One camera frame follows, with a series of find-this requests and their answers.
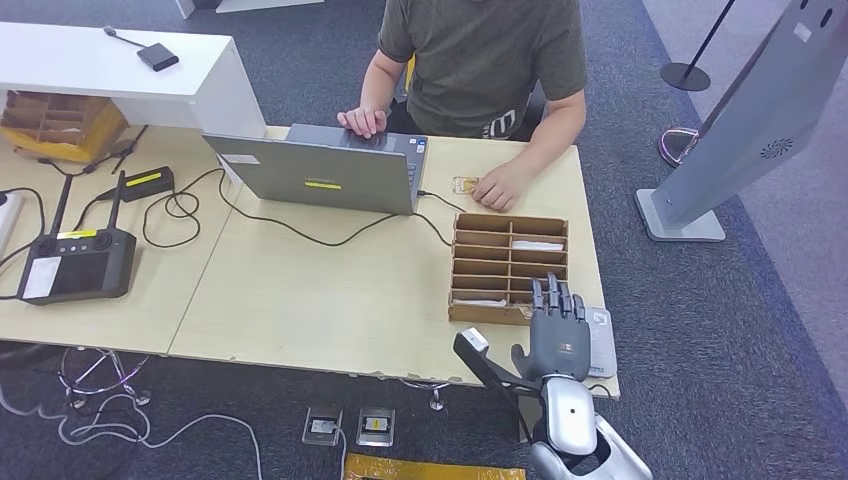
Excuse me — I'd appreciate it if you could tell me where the person's left hand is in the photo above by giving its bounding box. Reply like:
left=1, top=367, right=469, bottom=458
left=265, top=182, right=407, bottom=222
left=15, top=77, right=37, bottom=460
left=471, top=160, right=531, bottom=212

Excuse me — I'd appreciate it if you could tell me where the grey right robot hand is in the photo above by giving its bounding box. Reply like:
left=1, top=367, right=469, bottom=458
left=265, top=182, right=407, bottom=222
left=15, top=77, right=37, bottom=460
left=510, top=272, right=593, bottom=384

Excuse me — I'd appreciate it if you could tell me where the person's right hand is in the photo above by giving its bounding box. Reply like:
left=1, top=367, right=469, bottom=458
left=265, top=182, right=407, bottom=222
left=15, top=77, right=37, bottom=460
left=336, top=107, right=389, bottom=140

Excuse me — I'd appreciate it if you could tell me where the grey card reader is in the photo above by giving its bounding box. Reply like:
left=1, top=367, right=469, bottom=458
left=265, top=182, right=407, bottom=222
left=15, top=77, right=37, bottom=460
left=582, top=305, right=619, bottom=380

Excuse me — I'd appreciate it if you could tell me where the cardboard slotted card organizer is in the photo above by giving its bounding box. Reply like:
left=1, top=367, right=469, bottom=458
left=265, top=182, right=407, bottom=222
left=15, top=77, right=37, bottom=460
left=447, top=212, right=570, bottom=327

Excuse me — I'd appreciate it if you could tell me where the person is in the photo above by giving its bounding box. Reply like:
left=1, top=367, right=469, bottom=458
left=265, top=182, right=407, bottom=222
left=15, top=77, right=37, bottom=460
left=336, top=0, right=589, bottom=212

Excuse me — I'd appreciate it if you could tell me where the grey laptop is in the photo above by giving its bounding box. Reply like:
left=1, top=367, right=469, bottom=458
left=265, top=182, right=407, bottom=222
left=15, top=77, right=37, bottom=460
left=201, top=123, right=429, bottom=217

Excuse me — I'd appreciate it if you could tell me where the desk leg panel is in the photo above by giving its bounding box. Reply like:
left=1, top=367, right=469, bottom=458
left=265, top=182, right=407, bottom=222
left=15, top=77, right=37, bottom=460
left=517, top=394, right=541, bottom=444

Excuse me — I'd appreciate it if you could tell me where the chrome furniture foot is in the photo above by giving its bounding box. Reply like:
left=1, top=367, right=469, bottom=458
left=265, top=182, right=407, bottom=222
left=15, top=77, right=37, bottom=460
left=402, top=378, right=450, bottom=412

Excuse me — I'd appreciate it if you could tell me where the white furniture panel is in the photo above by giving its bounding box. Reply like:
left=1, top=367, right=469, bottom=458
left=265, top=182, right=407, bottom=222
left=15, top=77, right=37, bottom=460
left=215, top=0, right=326, bottom=13

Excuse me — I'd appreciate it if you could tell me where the chrome stanchion base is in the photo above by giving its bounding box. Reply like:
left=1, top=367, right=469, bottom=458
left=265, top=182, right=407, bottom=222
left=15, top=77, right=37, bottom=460
left=657, top=127, right=702, bottom=168

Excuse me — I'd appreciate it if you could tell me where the yellow taped package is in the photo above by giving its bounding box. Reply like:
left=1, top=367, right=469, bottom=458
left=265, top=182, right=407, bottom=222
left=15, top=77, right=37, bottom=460
left=343, top=453, right=528, bottom=480

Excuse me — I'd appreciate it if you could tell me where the metal floor socket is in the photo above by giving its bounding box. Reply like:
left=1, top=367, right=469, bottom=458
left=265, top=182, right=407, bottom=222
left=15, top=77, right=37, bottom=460
left=301, top=406, right=344, bottom=447
left=354, top=407, right=397, bottom=448

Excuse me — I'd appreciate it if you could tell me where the black USB hub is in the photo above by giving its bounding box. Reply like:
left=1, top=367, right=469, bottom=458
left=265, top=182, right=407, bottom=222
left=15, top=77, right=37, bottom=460
left=136, top=42, right=181, bottom=73

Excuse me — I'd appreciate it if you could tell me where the black power adapter yellow label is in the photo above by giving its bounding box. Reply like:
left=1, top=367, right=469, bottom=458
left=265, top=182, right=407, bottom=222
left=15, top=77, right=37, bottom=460
left=120, top=165, right=176, bottom=203

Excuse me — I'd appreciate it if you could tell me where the grey kiosk stand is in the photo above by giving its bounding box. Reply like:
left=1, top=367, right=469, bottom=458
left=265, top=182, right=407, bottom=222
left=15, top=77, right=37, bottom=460
left=633, top=0, right=848, bottom=243

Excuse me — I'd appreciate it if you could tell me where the white counter shelf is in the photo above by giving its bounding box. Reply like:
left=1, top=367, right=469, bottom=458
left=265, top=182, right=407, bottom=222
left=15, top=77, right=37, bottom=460
left=0, top=21, right=268, bottom=139

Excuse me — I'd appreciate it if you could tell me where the cardboard organizer with yellow tape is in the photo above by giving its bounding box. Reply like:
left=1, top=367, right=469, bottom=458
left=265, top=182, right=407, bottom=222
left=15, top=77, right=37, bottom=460
left=0, top=89, right=130, bottom=165

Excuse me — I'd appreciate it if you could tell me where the black remote controller with antennas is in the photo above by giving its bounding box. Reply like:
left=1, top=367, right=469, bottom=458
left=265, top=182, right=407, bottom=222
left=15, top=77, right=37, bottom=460
left=15, top=170, right=138, bottom=307

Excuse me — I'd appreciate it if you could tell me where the chrome stool base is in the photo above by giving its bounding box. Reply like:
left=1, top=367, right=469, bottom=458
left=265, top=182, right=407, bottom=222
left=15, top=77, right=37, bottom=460
left=57, top=345, right=153, bottom=407

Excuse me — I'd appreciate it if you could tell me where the white power strip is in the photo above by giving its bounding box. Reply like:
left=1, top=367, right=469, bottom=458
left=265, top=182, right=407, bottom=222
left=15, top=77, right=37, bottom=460
left=0, top=191, right=26, bottom=262

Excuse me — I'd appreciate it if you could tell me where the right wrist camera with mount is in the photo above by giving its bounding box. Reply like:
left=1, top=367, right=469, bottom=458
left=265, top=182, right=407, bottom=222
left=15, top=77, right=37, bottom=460
left=453, top=327, right=543, bottom=399

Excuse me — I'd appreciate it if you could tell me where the black laptop power cable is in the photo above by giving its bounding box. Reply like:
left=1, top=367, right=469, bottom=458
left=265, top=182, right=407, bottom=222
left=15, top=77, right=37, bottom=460
left=140, top=165, right=467, bottom=248

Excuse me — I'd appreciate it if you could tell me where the black stanchion post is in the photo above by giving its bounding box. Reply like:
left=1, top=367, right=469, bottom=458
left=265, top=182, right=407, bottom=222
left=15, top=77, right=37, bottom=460
left=660, top=0, right=738, bottom=93

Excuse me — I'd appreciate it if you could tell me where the black cable with plug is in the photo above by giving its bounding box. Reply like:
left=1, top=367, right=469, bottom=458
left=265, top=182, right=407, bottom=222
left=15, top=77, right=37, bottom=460
left=36, top=123, right=150, bottom=178

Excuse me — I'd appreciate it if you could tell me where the white socket cable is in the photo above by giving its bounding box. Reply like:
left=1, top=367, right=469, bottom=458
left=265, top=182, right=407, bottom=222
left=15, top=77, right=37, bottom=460
left=326, top=424, right=348, bottom=480

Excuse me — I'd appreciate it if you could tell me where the black adapter mains cable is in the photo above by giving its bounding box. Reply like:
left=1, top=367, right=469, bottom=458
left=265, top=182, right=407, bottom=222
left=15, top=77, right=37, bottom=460
left=72, top=188, right=126, bottom=232

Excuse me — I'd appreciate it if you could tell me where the black USB hub cable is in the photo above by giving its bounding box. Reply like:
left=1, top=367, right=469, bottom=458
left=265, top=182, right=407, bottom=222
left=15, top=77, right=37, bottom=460
left=102, top=25, right=150, bottom=50

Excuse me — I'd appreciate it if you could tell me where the white floor cable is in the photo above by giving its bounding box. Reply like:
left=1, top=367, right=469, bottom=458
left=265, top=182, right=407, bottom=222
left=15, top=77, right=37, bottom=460
left=0, top=378, right=264, bottom=480

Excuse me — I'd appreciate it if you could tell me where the black controller cable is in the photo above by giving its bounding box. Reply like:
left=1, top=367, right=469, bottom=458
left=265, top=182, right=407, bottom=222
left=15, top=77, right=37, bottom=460
left=0, top=186, right=48, bottom=301

